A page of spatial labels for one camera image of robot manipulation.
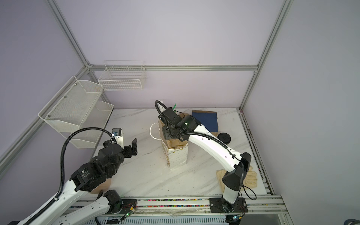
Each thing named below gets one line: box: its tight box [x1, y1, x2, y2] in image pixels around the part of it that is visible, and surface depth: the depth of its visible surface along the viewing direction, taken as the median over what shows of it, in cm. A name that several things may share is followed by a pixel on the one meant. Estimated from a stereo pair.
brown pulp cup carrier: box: [166, 138, 188, 150], surface depth 71 cm
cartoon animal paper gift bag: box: [150, 118, 189, 169], surface depth 74 cm
